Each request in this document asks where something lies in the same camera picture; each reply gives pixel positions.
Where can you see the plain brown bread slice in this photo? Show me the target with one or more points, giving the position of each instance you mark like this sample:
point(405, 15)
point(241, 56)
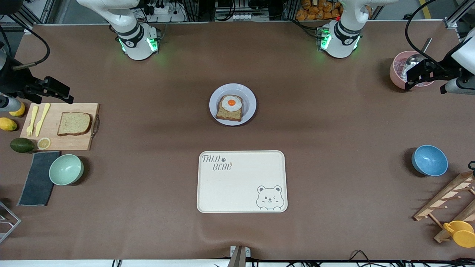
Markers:
point(74, 124)

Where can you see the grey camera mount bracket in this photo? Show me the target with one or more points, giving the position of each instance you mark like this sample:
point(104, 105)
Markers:
point(237, 256)

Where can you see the yellow plastic cup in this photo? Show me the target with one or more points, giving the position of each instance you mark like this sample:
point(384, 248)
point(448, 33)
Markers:
point(462, 233)

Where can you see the green avocado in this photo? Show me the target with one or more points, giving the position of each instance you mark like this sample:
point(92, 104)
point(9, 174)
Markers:
point(21, 145)

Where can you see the mint green bowl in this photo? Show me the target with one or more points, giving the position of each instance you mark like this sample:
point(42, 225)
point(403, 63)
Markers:
point(66, 170)

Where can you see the white round plate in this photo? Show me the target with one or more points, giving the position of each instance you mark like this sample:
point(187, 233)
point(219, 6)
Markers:
point(249, 111)

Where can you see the lemon slice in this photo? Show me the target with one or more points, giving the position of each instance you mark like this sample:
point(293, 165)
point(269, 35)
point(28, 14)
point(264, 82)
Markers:
point(43, 143)

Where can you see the fried egg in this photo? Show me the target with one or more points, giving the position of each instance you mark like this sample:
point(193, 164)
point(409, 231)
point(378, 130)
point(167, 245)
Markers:
point(232, 103)

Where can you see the yellow plastic fork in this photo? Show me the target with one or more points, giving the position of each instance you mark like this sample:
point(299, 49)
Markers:
point(32, 120)

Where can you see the metal scoop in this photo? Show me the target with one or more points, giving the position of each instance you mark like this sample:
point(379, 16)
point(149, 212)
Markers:
point(413, 61)

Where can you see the cream bear print tray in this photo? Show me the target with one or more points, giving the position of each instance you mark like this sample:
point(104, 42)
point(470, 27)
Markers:
point(237, 189)

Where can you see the bag of orange buns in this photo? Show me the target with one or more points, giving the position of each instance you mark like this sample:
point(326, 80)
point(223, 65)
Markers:
point(319, 9)

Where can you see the dark grey cloth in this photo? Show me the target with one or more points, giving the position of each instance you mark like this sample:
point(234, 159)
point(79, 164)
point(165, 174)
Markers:
point(37, 180)

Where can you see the yellow plastic knife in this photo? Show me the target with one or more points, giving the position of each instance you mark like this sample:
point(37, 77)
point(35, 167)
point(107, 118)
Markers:
point(41, 120)

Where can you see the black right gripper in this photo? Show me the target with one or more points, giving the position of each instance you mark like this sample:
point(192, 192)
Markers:
point(15, 84)

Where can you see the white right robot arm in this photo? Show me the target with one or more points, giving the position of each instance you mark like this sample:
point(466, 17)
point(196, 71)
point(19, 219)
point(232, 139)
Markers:
point(134, 37)

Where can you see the white power strip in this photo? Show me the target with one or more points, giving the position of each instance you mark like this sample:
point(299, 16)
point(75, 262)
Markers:
point(165, 10)

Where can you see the blue bowl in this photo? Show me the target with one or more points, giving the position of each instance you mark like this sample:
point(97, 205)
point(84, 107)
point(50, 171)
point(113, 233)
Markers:
point(429, 160)

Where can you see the pink bowl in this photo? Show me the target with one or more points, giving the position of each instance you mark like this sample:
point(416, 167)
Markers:
point(397, 74)

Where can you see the wooden cutting board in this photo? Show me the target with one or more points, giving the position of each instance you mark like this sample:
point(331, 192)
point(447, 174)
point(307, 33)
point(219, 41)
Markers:
point(70, 142)

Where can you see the whole yellow lemon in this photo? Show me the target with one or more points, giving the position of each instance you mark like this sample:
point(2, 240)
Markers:
point(18, 110)
point(7, 124)

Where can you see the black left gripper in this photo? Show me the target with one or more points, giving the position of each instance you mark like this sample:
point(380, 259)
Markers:
point(439, 71)

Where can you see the wooden drying rack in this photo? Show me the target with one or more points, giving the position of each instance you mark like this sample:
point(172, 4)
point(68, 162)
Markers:
point(441, 200)

